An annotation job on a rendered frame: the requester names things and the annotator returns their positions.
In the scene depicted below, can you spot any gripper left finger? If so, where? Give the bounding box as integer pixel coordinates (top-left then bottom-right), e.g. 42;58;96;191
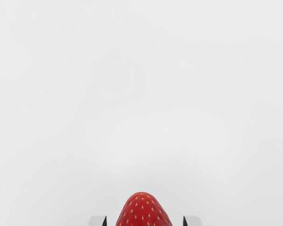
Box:
88;215;108;226

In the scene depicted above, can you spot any red strawberry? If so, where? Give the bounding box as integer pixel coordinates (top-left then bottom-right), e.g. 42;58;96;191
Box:
115;192;174;226

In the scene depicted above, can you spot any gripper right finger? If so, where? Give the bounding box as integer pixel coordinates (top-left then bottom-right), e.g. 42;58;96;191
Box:
183;215;203;226

